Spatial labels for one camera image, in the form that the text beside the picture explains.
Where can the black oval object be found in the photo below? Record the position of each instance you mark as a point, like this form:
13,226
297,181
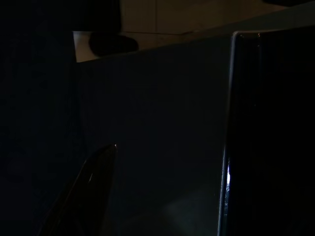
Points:
110,45

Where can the blue grey fridge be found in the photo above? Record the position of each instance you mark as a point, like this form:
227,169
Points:
160,110

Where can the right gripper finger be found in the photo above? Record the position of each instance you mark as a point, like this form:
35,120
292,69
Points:
88,196

